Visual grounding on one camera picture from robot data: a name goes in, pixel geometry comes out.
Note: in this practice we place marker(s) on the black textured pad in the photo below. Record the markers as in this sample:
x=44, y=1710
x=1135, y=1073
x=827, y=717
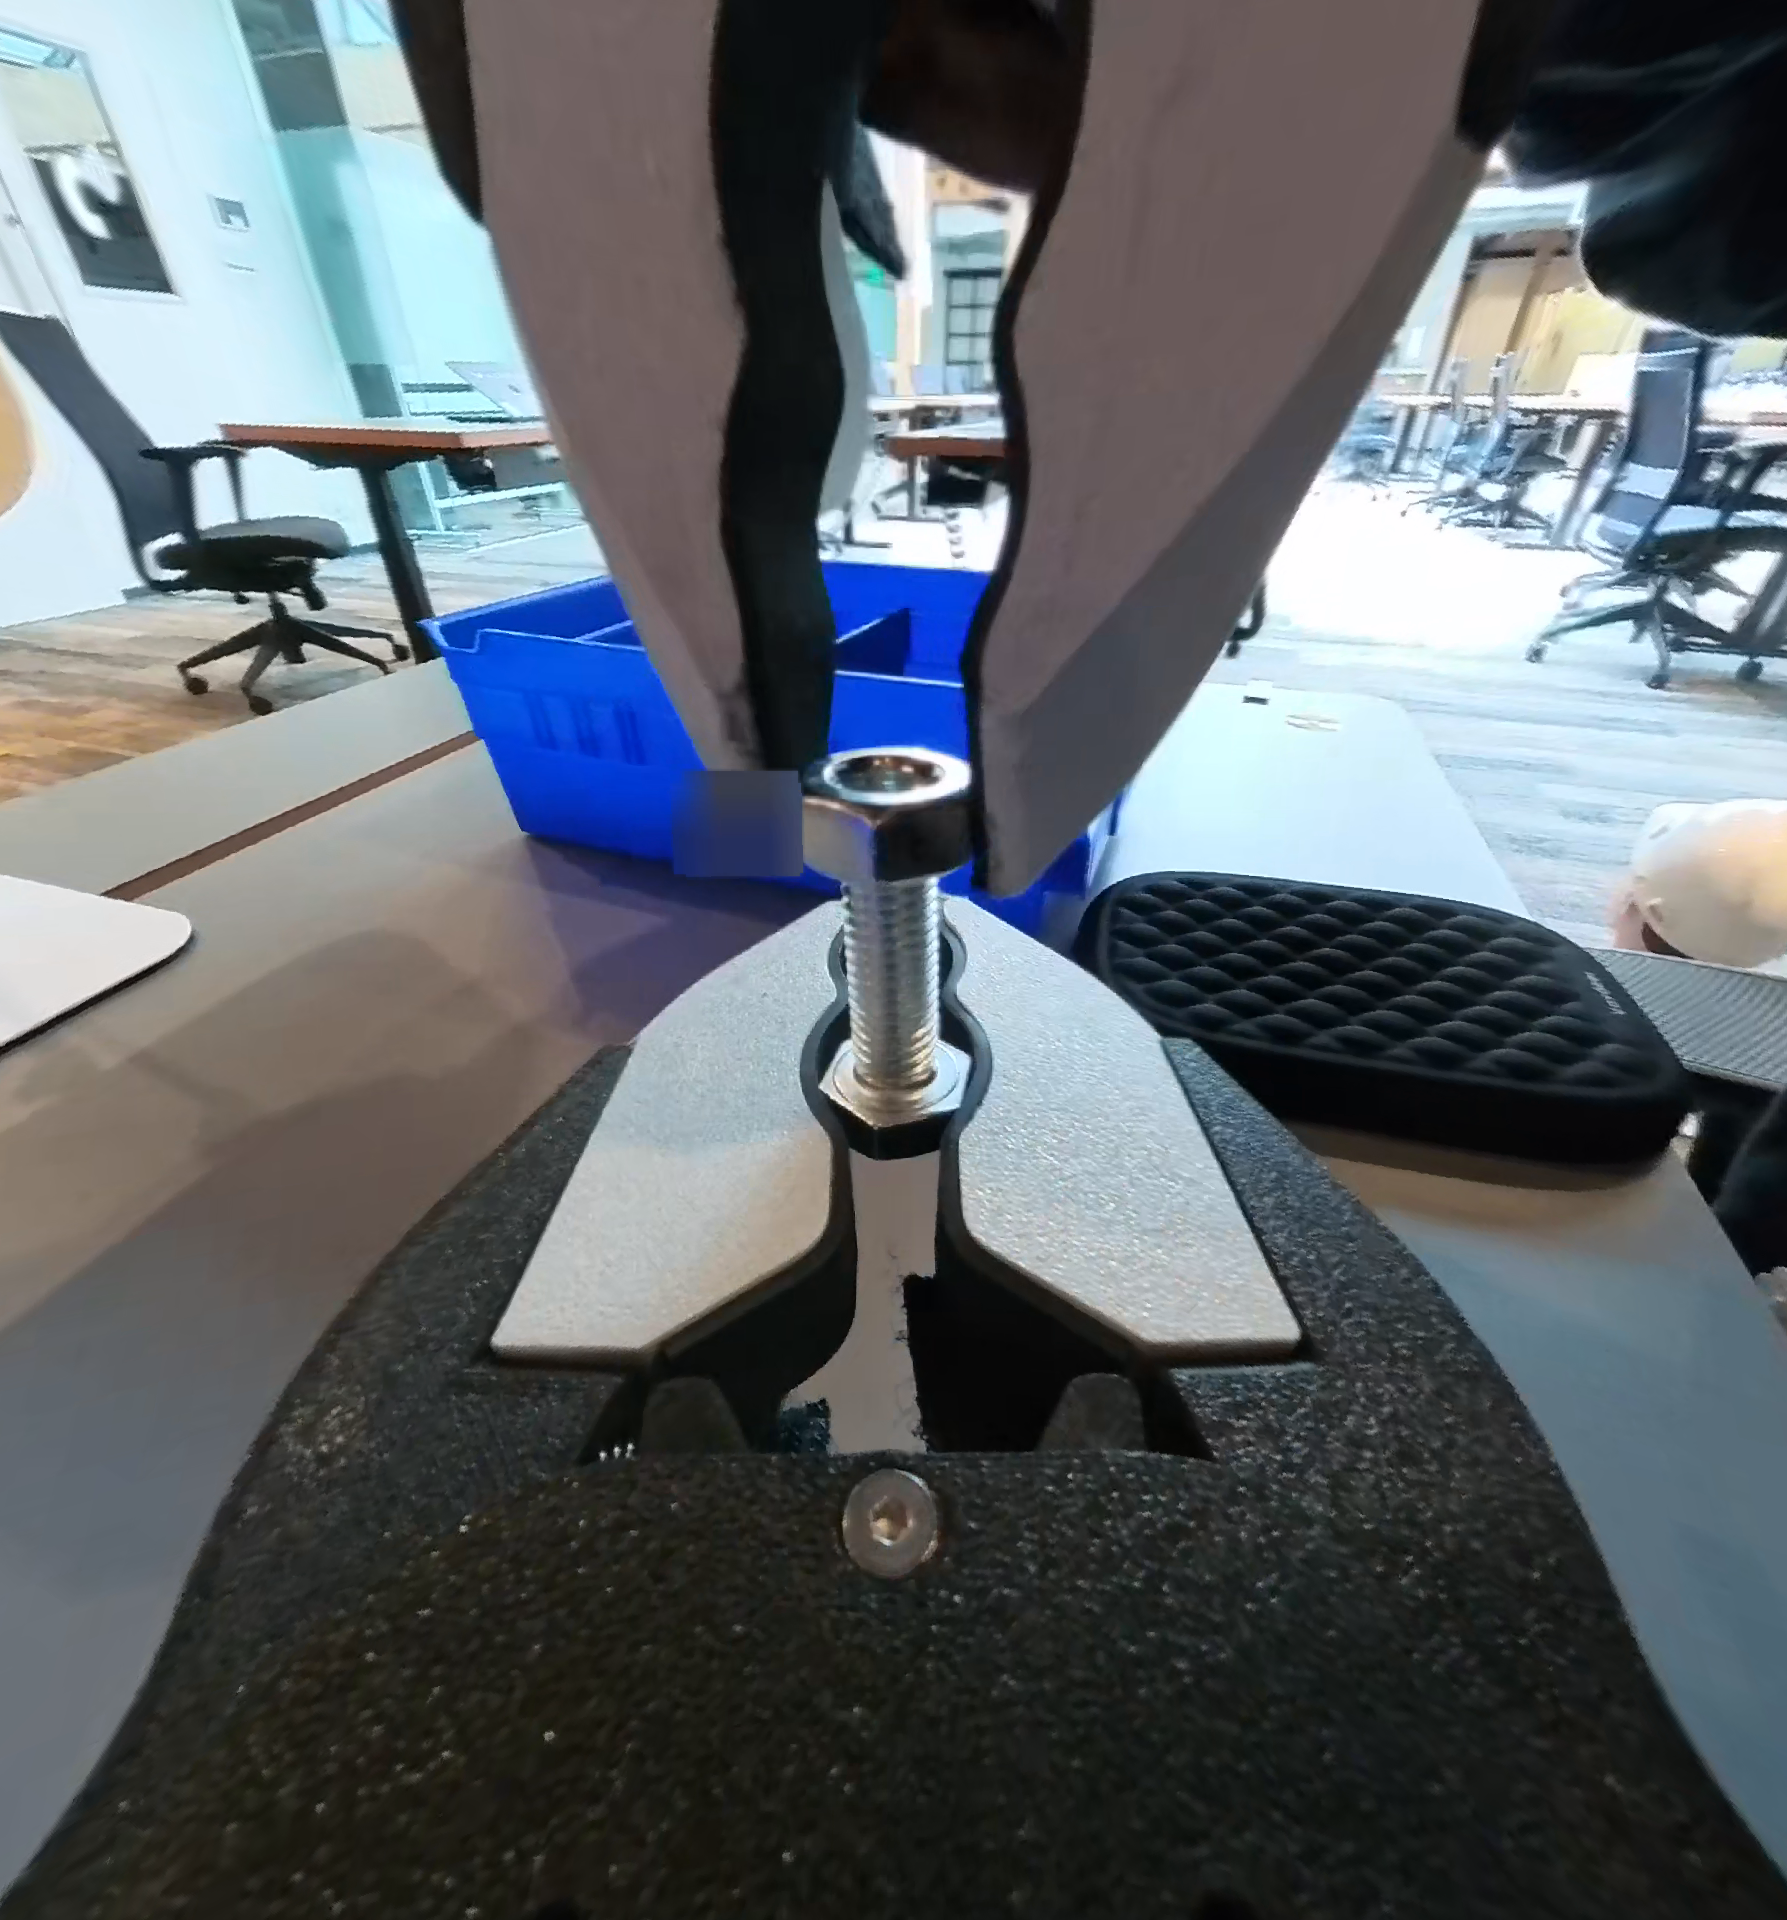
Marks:
x=1357, y=1005

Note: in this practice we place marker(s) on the dark phone icon window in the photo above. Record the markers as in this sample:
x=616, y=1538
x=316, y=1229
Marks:
x=98, y=211

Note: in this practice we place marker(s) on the blue divided plastic bin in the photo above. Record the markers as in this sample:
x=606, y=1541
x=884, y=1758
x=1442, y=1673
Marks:
x=562, y=721

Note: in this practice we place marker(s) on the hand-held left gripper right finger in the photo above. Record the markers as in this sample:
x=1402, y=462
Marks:
x=1118, y=1185

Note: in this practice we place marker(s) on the steel hex bolt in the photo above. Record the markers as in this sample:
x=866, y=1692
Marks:
x=894, y=975

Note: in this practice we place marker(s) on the white desk stand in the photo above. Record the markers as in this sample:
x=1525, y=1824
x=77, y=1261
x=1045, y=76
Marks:
x=37, y=945

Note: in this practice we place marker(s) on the wooden desk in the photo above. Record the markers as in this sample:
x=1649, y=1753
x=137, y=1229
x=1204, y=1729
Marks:
x=954, y=443
x=383, y=435

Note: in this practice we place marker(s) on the open grey laptop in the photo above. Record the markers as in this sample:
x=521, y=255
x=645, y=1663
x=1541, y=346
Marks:
x=497, y=388

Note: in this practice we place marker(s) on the black office chair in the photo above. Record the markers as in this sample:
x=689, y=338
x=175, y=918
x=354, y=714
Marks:
x=255, y=539
x=1658, y=450

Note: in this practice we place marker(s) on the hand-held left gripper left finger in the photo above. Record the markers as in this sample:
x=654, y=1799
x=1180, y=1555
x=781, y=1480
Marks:
x=652, y=1185

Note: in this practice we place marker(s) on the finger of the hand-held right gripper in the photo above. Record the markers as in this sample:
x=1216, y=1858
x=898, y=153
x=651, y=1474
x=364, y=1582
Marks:
x=1251, y=300
x=608, y=300

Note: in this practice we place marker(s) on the person's right forearm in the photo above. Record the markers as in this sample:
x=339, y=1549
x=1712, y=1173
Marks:
x=1702, y=150

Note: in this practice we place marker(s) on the white cap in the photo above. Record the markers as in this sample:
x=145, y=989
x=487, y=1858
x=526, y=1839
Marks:
x=1733, y=885

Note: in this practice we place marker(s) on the black armrest support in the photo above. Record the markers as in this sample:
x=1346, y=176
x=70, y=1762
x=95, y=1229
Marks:
x=1733, y=1019

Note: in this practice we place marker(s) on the steel hex nut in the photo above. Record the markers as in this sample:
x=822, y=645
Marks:
x=871, y=839

